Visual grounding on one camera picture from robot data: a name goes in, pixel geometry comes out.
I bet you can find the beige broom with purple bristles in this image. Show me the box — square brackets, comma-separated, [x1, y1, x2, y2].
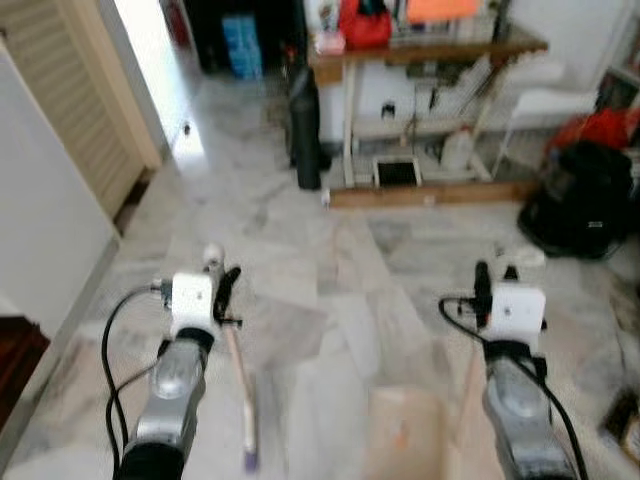
[200, 243, 262, 474]

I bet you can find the beige long-handled dustpan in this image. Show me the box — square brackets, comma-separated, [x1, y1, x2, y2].
[362, 247, 547, 480]

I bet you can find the black floor appliance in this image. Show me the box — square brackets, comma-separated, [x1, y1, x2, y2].
[517, 140, 640, 263]

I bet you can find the white plastic jug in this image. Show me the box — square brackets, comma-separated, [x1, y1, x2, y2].
[440, 130, 476, 173]

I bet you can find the white-framed dark screen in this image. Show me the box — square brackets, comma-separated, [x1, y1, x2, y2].
[372, 155, 423, 189]

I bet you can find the tall black cylinder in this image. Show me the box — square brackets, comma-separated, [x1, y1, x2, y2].
[290, 65, 327, 191]

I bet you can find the red plastic bag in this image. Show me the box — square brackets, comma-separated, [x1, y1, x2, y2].
[548, 108, 640, 156]

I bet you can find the white stool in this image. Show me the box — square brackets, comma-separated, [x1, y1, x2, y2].
[495, 85, 601, 176]

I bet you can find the dark red-brown cabinet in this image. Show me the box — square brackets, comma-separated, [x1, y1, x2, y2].
[0, 315, 51, 431]

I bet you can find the wooden shelf table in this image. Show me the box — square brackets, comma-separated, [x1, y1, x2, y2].
[308, 25, 549, 211]

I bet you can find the white bookshelf with books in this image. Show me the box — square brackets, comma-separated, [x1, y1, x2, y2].
[598, 60, 640, 113]

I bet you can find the blue stacked pack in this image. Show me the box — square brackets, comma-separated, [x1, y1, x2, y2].
[222, 13, 263, 81]

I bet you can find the beige louvred door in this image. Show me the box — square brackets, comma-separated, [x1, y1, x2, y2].
[0, 0, 166, 236]

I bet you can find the orange flat item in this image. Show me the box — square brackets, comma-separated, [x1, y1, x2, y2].
[405, 0, 481, 26]

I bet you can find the red handbag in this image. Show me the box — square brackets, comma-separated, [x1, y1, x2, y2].
[338, 0, 394, 51]

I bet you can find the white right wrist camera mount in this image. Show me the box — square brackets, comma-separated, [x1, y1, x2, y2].
[488, 283, 548, 343]

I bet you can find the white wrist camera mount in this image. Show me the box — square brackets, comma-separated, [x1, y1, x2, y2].
[168, 272, 219, 341]
[488, 283, 548, 343]

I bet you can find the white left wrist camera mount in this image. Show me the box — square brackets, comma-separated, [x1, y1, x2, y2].
[168, 272, 219, 341]

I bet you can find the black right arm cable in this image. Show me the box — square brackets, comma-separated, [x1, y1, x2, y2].
[438, 296, 591, 480]

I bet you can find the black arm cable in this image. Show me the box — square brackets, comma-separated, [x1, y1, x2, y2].
[438, 296, 591, 480]
[100, 283, 176, 471]

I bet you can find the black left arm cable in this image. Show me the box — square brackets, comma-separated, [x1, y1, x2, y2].
[100, 283, 176, 471]

